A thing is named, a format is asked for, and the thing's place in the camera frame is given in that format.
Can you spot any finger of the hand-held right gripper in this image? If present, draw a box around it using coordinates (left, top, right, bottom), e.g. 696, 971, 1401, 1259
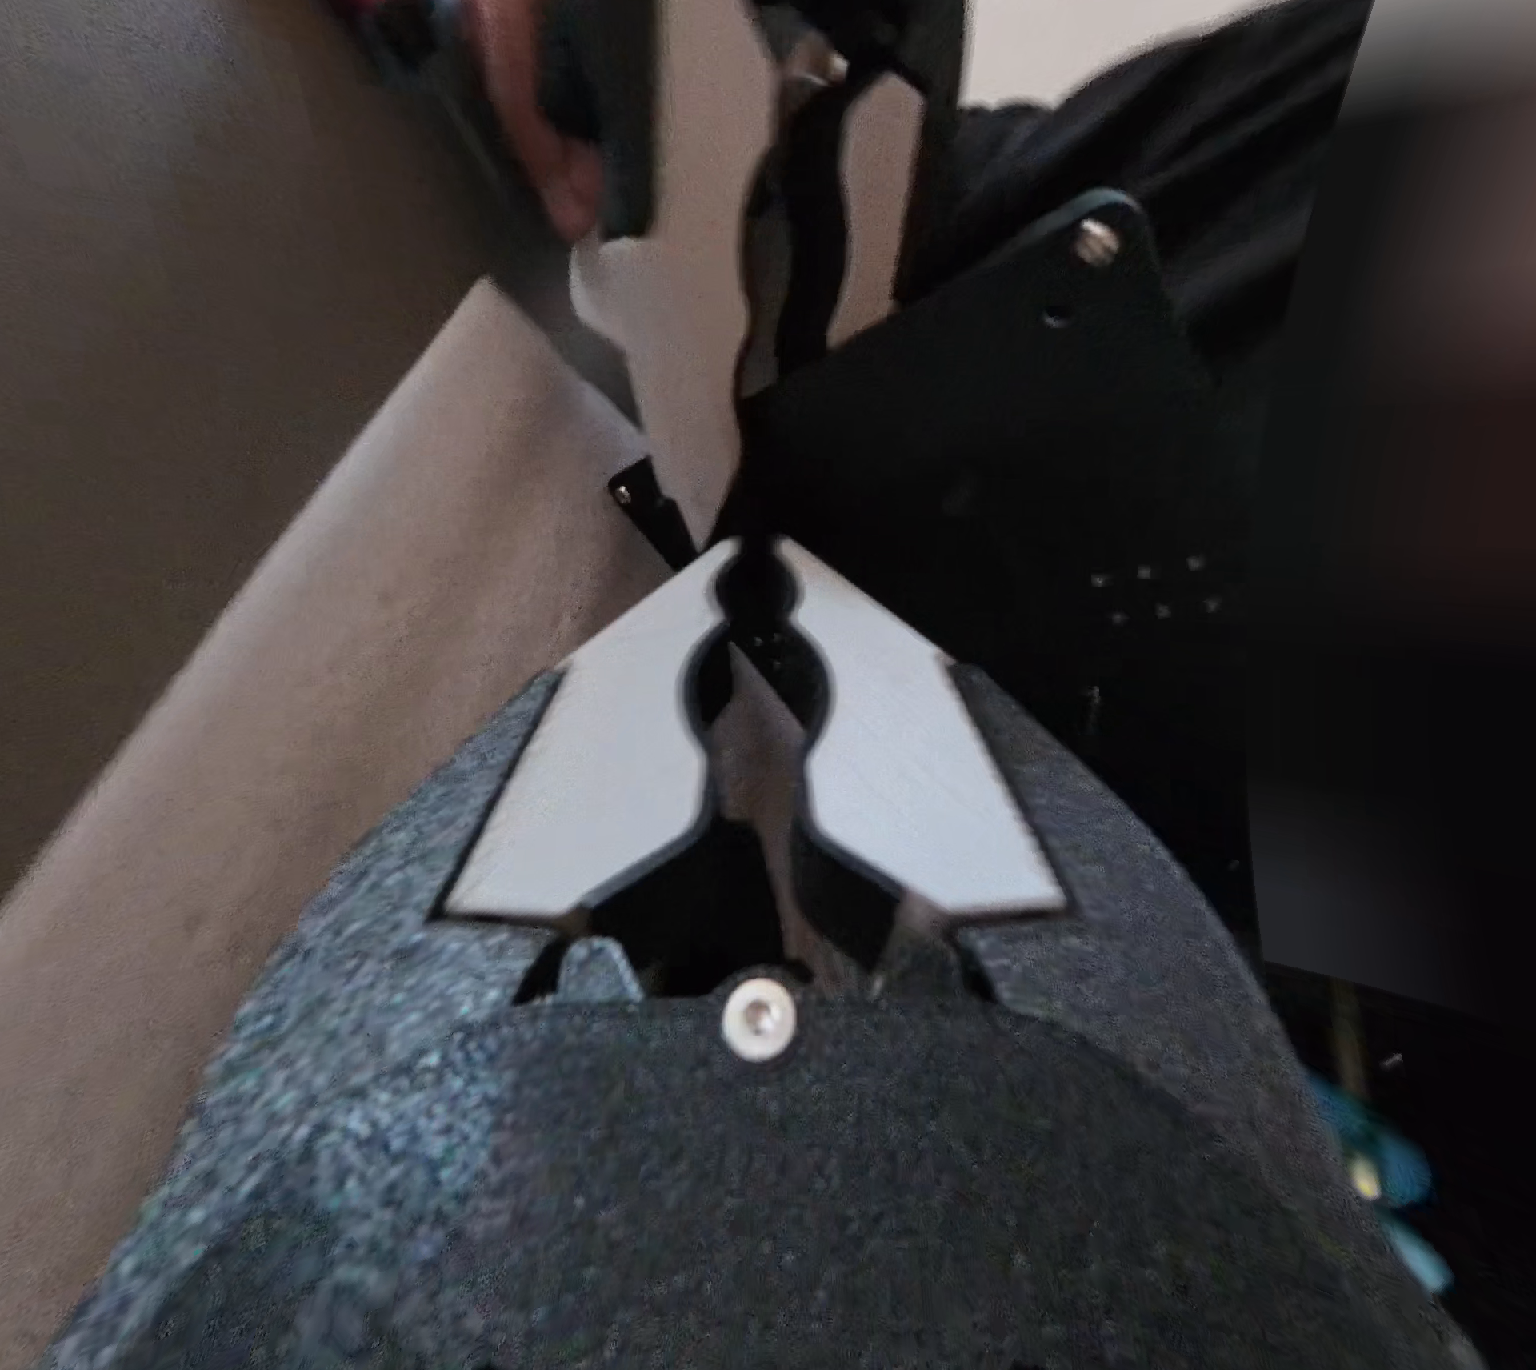
825, 69, 928, 362
568, 0, 781, 555

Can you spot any blue toy robot arm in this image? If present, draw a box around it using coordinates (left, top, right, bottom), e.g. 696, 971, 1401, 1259
604, 187, 1459, 1300

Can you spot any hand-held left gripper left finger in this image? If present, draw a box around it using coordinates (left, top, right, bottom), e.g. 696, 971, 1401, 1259
444, 537, 742, 918

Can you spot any white foam sheet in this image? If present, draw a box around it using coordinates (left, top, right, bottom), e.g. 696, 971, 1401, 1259
0, 276, 804, 1370

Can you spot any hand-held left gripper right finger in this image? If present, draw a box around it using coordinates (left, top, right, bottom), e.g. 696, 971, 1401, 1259
773, 537, 1070, 918

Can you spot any person's right hand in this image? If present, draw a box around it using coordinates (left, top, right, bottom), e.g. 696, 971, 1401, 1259
454, 0, 608, 243

